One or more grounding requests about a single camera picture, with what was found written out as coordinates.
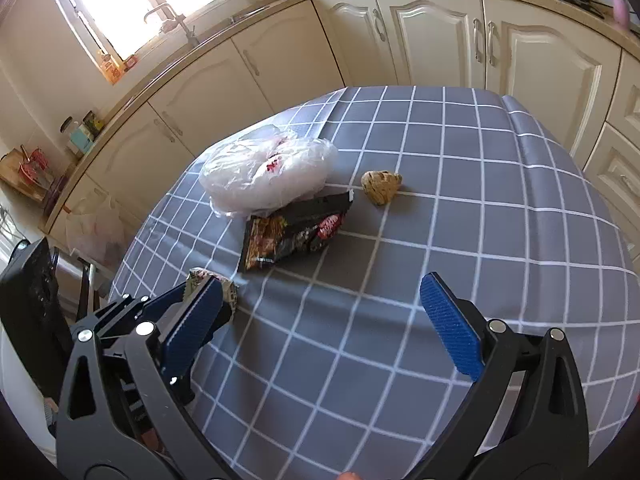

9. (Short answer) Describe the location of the small white wrapper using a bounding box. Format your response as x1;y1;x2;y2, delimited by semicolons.
186;266;240;322

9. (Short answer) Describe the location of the black snack packet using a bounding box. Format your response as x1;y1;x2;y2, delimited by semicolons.
239;191;356;273

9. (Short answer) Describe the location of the dark chair frame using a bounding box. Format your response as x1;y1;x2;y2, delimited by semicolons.
50;247;113;326

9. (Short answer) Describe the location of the glass jar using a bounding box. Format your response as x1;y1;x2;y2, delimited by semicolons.
60;116;81;148

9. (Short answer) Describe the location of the wooden cutting board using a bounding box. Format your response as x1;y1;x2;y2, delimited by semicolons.
0;149;48;203

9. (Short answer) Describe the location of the cream kitchen cabinet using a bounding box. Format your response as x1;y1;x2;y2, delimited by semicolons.
37;0;640;241

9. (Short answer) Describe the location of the hanging white plastic bag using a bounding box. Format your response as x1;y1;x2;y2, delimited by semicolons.
64;194;126;267

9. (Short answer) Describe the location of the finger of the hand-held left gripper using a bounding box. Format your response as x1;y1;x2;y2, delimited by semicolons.
70;285;187;333
167;372;197;406

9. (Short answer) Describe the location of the orange bottle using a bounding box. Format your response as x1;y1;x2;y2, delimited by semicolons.
97;51;141;86

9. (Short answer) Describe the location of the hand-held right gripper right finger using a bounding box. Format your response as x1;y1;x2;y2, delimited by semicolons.
419;271;591;480

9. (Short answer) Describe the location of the clear bag with red print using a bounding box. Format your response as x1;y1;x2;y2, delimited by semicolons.
199;124;339;219

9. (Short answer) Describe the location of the metal sink faucet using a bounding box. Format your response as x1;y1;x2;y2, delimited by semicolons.
144;2;197;43

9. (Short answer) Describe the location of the light blue container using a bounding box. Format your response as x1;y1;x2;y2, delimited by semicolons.
70;127;98;157

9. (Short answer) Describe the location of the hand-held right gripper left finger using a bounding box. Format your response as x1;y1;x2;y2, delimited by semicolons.
55;276;236;480

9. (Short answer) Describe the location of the grey checked tablecloth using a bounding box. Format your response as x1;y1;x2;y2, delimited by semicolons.
107;86;640;480

